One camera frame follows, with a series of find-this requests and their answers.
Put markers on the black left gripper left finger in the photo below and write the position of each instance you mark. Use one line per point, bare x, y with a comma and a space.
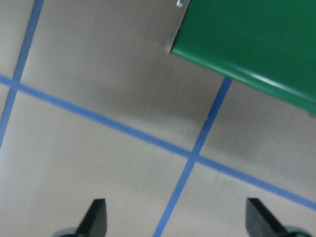
94, 223

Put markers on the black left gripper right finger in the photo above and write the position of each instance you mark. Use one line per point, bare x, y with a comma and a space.
260, 222

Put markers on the green conveyor belt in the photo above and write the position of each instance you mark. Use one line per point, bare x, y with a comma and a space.
269, 45

